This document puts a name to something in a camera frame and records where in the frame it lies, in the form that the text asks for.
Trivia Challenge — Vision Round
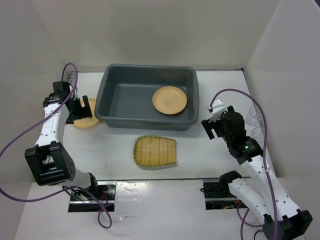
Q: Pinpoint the tan plate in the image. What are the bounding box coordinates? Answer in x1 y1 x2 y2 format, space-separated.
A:
152 86 188 115
73 98 100 129

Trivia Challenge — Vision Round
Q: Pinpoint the clear plastic cup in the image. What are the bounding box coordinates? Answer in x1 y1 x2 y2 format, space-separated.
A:
251 127 265 144
244 106 263 128

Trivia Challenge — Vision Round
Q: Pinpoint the woven bamboo tray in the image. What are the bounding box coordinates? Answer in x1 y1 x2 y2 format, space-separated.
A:
132 135 177 168

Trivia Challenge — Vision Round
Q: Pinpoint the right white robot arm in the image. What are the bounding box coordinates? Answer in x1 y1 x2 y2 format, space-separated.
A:
201 99 313 240

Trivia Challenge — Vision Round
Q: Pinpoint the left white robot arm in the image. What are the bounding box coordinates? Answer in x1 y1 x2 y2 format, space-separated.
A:
24 81 100 200

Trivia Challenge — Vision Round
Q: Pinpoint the grey plastic bin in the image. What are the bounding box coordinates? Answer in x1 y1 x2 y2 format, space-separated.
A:
94 64 200 131

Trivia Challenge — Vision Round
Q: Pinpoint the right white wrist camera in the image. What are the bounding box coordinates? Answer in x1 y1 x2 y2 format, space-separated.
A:
208 98 227 121

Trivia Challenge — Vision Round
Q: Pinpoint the aluminium table rail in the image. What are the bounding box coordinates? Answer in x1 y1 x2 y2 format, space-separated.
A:
67 71 78 86

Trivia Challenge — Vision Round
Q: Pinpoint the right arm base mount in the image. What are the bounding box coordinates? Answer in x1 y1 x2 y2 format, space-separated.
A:
200 179 247 210

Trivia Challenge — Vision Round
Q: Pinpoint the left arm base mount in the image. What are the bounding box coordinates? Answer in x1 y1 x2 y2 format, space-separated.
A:
67 181 117 213

